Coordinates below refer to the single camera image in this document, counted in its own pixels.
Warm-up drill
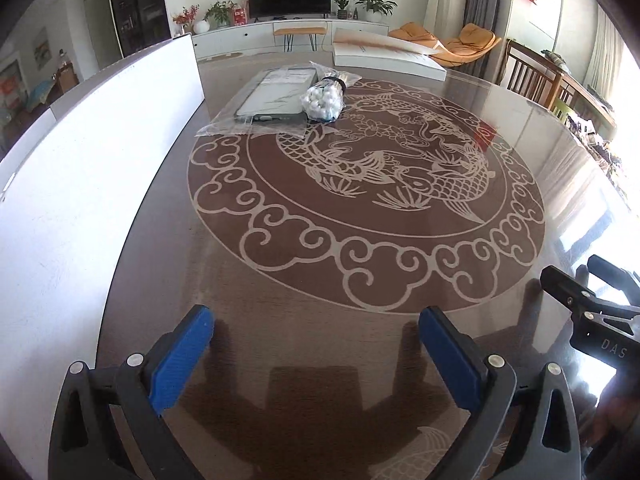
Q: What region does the cotton swab bundle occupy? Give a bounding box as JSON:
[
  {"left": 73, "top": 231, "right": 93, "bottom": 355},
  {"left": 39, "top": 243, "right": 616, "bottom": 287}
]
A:
[{"left": 301, "top": 74, "right": 349, "bottom": 123}]

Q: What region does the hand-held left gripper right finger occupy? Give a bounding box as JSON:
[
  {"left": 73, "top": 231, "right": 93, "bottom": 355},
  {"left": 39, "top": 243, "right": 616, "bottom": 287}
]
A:
[{"left": 419, "top": 305, "right": 583, "bottom": 480}]

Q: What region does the wooden dining chair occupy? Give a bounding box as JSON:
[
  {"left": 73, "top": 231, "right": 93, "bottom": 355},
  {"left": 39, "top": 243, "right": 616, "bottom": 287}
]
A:
[{"left": 502, "top": 39, "right": 573, "bottom": 111}]

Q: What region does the orange lounge chair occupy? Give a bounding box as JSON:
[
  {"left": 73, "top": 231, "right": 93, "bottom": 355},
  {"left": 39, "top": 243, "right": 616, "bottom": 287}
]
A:
[{"left": 389, "top": 22, "right": 502, "bottom": 67}]

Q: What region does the white board panel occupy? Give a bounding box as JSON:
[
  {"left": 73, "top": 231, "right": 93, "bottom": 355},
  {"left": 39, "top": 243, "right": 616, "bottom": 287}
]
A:
[{"left": 0, "top": 35, "right": 206, "bottom": 461}]

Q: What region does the dark phone case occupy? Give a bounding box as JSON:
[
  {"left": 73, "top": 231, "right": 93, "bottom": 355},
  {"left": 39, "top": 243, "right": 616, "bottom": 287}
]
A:
[{"left": 234, "top": 67, "right": 317, "bottom": 124}]

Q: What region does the framed wall picture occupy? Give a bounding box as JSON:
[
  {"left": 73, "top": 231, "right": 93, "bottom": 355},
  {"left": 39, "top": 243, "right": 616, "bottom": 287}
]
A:
[{"left": 32, "top": 27, "right": 51, "bottom": 71}]

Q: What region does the clear plastic bag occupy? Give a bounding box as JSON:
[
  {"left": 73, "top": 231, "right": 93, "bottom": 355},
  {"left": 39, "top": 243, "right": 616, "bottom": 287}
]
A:
[{"left": 195, "top": 62, "right": 362, "bottom": 139}]

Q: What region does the bushy green potted plant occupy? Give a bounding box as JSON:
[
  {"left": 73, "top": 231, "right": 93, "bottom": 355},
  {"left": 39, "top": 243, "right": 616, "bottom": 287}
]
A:
[{"left": 204, "top": 1, "right": 236, "bottom": 28}]

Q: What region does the flat white box open lid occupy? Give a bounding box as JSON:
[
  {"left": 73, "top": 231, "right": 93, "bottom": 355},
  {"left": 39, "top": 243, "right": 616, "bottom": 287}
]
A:
[{"left": 332, "top": 28, "right": 447, "bottom": 80}]

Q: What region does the white television cabinet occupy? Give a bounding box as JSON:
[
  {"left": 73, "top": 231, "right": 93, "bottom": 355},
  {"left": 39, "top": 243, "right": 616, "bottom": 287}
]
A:
[{"left": 191, "top": 19, "right": 391, "bottom": 59}]

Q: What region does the cluttered wooden side table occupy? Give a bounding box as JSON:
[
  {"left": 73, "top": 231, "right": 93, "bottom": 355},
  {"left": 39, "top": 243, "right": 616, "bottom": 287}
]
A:
[{"left": 550, "top": 70, "right": 626, "bottom": 173}]

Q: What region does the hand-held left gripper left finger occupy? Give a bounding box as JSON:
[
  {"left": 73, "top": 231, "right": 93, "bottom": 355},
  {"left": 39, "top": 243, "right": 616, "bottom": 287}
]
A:
[{"left": 47, "top": 304, "right": 215, "bottom": 480}]

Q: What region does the orange bench stool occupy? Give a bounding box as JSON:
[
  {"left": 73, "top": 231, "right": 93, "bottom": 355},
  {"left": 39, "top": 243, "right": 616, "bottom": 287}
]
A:
[{"left": 273, "top": 26, "right": 326, "bottom": 53}]

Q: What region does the large green potted plant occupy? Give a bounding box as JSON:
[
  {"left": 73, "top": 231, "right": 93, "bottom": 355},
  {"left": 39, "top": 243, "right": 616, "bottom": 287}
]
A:
[{"left": 355, "top": 0, "right": 398, "bottom": 23}]

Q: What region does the black glass display cabinet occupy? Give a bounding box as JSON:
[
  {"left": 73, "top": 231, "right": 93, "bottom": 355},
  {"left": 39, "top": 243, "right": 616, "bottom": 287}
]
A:
[{"left": 106, "top": 0, "right": 172, "bottom": 58}]

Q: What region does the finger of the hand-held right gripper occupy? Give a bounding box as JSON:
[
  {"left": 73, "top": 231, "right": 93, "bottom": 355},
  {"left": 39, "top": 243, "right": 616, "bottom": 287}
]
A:
[
  {"left": 587, "top": 255, "right": 640, "bottom": 293},
  {"left": 540, "top": 266, "right": 640, "bottom": 318}
]

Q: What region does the red flower arrangement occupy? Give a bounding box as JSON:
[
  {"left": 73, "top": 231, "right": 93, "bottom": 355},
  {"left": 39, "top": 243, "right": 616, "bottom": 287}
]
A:
[{"left": 172, "top": 5, "right": 200, "bottom": 37}]

